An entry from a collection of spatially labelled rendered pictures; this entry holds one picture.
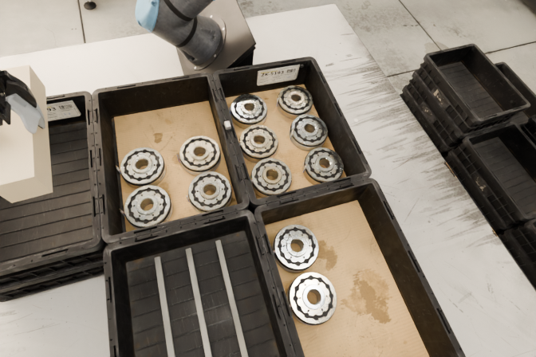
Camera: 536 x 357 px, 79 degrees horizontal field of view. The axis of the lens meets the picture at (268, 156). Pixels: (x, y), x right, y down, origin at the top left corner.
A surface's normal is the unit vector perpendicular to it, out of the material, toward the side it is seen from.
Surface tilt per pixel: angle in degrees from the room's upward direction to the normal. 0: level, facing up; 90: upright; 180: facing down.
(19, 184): 90
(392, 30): 0
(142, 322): 0
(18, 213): 0
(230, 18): 43
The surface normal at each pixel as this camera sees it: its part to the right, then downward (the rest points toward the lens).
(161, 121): 0.10, -0.49
